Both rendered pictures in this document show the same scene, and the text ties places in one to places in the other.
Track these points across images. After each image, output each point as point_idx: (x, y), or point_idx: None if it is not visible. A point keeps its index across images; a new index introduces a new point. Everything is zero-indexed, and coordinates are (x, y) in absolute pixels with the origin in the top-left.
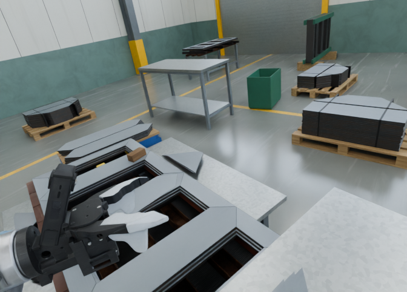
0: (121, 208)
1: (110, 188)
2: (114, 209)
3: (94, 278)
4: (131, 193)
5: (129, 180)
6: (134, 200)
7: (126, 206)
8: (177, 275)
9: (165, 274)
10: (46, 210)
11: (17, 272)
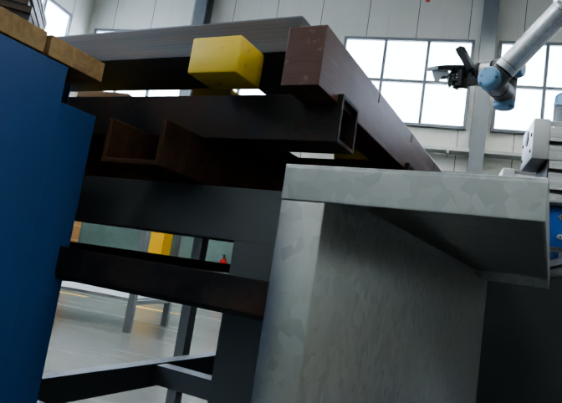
0: (441, 76)
1: (441, 65)
2: (444, 74)
3: None
4: (433, 73)
5: (432, 66)
6: (433, 77)
7: (438, 77)
8: None
9: None
10: (471, 58)
11: None
